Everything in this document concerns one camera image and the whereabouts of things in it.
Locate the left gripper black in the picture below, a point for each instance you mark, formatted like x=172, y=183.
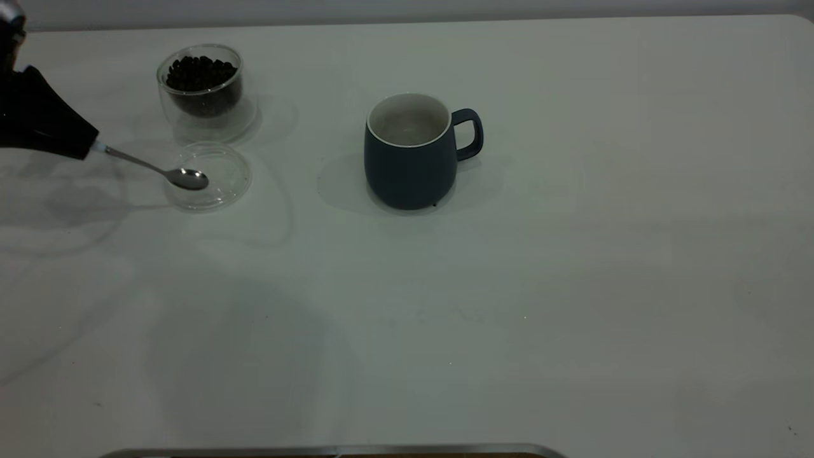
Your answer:
x=9, y=32

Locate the dark grey mug white inside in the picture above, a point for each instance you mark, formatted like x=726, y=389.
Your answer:
x=407, y=175

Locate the dark coffee beans pile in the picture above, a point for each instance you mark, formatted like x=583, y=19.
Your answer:
x=200, y=79

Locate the clear round glass lid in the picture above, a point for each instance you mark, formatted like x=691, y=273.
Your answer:
x=222, y=184

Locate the clear double-wall glass cup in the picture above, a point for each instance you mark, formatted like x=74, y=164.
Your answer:
x=210, y=127

